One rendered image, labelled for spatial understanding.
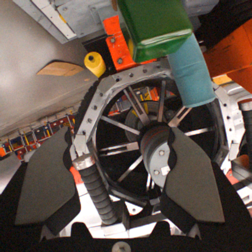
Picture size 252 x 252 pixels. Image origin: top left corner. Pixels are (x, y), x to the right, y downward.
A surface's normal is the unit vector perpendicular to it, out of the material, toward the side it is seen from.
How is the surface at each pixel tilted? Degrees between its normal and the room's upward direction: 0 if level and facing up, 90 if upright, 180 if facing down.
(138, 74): 90
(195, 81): 88
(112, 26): 90
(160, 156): 90
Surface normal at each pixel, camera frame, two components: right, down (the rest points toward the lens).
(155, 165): -0.02, 0.13
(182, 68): -0.69, 0.32
